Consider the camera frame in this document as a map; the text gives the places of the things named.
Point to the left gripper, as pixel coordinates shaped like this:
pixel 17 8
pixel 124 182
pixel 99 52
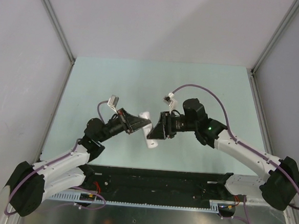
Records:
pixel 132 122

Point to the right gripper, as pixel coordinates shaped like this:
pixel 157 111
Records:
pixel 163 128

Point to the white remote control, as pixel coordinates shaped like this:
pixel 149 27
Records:
pixel 151 144

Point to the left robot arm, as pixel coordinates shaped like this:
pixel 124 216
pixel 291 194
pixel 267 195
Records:
pixel 31 184

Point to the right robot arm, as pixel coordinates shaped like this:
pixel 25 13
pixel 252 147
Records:
pixel 278 181

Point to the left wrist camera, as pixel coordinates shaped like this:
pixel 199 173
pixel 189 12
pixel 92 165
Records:
pixel 113 101

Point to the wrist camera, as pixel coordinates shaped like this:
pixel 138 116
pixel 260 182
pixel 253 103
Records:
pixel 170 101
pixel 113 101

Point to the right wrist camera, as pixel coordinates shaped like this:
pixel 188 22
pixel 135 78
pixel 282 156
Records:
pixel 170 101

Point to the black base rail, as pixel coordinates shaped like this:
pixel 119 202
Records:
pixel 159 187

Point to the white cable duct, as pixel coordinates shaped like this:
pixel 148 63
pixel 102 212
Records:
pixel 76 196

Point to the left aluminium frame post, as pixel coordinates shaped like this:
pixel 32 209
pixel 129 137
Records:
pixel 58 29

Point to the aluminium frame post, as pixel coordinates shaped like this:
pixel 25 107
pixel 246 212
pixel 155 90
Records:
pixel 58 29
pixel 278 33

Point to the right aluminium frame post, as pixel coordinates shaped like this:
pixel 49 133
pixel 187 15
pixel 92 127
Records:
pixel 278 33

